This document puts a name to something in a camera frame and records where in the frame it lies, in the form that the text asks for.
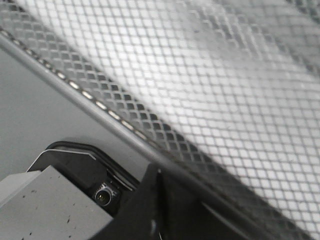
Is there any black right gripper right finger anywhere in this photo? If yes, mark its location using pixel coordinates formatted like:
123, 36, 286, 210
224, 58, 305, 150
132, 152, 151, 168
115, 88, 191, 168
159, 169, 265, 240

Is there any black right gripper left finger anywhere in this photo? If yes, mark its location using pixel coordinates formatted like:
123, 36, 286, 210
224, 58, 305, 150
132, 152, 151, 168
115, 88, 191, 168
91, 164, 161, 240

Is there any silver mesh tray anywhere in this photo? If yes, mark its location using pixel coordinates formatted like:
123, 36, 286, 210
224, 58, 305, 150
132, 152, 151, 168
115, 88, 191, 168
0, 0, 320, 240

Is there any grey robot base block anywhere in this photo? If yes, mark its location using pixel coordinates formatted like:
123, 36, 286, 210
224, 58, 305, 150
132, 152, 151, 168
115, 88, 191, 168
0, 141, 139, 240

